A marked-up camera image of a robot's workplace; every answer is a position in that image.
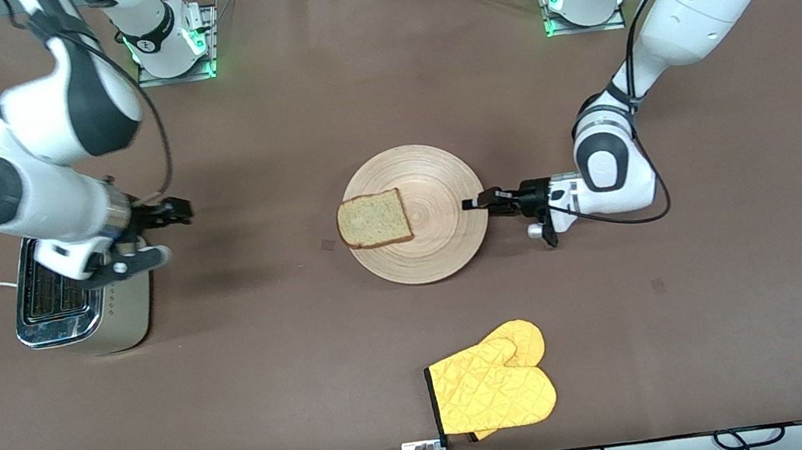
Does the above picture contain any brown bread slice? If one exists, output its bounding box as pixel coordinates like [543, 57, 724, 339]
[333, 187, 416, 253]

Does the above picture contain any silver two-slot toaster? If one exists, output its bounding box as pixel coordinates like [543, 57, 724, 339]
[3, 220, 162, 366]

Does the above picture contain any yellow quilted oven mitt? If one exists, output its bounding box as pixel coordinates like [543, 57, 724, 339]
[419, 316, 563, 448]

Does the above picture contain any round wooden plate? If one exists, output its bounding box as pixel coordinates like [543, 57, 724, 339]
[335, 136, 497, 294]

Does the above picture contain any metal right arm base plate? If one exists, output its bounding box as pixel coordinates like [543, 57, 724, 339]
[128, 4, 225, 90]

